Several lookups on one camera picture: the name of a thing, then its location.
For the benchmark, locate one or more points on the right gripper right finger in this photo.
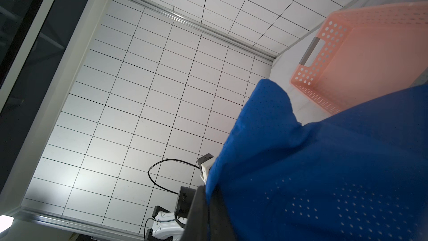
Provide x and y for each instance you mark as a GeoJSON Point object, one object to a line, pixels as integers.
{"type": "Point", "coordinates": [221, 228]}

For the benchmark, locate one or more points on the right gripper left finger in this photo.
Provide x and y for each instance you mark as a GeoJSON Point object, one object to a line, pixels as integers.
{"type": "Point", "coordinates": [196, 228]}

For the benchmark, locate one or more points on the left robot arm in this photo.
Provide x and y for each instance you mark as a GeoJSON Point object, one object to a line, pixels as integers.
{"type": "Point", "coordinates": [170, 226]}

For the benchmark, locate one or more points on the pink plastic basket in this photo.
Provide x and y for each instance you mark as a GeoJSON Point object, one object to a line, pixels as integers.
{"type": "Point", "coordinates": [362, 54]}

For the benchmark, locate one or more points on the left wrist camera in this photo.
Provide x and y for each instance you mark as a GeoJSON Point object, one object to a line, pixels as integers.
{"type": "Point", "coordinates": [205, 163]}

